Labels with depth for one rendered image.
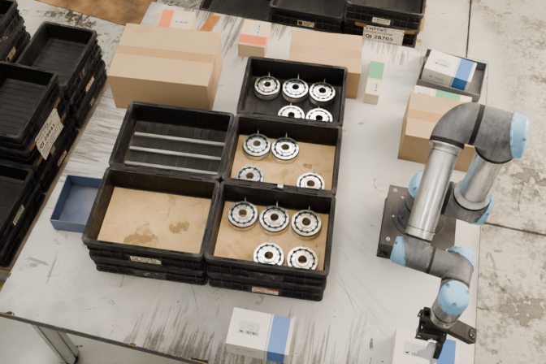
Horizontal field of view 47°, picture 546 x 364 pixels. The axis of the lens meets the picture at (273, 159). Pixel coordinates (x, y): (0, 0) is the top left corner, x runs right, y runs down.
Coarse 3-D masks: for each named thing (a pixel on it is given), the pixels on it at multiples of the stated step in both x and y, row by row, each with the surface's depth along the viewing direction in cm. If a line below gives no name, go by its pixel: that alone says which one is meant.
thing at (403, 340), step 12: (396, 336) 198; (408, 336) 198; (396, 348) 196; (408, 348) 196; (420, 348) 196; (444, 348) 196; (456, 348) 196; (396, 360) 193; (408, 360) 194; (420, 360) 194; (444, 360) 194; (456, 360) 194
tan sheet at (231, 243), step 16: (224, 208) 219; (256, 208) 219; (224, 224) 215; (256, 224) 216; (304, 224) 216; (224, 240) 212; (240, 240) 212; (256, 240) 212; (272, 240) 212; (288, 240) 212; (304, 240) 212; (320, 240) 212; (224, 256) 208; (240, 256) 208; (320, 256) 209
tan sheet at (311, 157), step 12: (240, 144) 235; (300, 144) 236; (312, 144) 236; (240, 156) 232; (300, 156) 233; (312, 156) 233; (324, 156) 233; (264, 168) 229; (276, 168) 229; (288, 168) 229; (300, 168) 229; (312, 168) 230; (324, 168) 230; (264, 180) 226; (276, 180) 226; (288, 180) 226; (324, 180) 227
